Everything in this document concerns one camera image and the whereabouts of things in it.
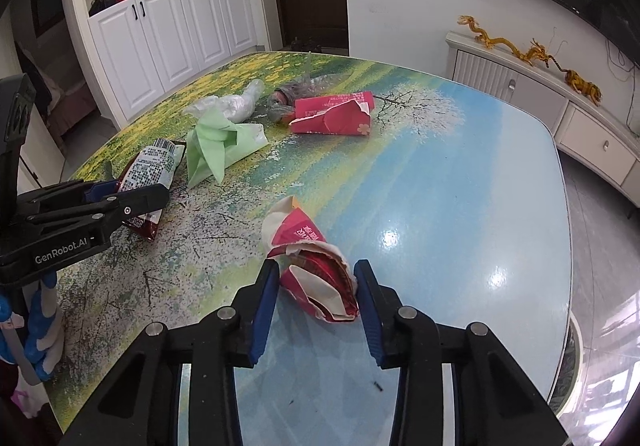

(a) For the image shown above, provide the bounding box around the crumpled clear plastic film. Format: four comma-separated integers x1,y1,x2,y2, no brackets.
267,51,347,125

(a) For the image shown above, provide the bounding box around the dark wall panel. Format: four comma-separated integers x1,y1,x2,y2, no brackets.
30,0,66,38

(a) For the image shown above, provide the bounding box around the white lower cabinet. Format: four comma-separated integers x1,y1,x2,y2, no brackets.
87,0,258,119

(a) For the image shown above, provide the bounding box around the red white wrapper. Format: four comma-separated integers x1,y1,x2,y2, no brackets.
263,195,362,323

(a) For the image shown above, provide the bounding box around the green paper wrapper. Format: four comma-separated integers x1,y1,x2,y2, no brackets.
186,103,269,188

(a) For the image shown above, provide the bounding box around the black bin liner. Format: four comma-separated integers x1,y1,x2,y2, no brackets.
550,326,586,407

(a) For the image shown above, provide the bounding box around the person's left hand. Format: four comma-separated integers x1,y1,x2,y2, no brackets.
0,271,66,383

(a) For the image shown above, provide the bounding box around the white round trash bin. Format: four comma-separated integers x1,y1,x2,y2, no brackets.
546,315,597,419

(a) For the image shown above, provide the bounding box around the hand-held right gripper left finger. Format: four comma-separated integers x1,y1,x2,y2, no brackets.
60,258,281,446

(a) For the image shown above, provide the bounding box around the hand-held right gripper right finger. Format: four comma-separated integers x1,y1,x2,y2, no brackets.
352,259,571,446

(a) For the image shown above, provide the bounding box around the pink paper box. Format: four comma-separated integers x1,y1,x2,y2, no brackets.
289,90,374,137

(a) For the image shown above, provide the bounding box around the dark red barcode snack packet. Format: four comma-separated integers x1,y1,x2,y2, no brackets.
116,138,187,241

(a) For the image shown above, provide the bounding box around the white television stand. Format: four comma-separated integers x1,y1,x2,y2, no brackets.
445,30,640,209

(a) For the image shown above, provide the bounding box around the white plastic bag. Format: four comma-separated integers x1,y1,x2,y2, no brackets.
184,79,266,123

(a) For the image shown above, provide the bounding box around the golden tiger figure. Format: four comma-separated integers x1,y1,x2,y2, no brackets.
564,69,604,105

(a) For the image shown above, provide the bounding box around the golden dragon figure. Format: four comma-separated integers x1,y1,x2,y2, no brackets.
458,15,532,63
522,40,568,73

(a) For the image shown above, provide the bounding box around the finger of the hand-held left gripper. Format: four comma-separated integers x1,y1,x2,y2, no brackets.
15,178,123,213
24,185,172,233

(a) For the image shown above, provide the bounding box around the black television cable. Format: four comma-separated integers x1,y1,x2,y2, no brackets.
605,38,640,127

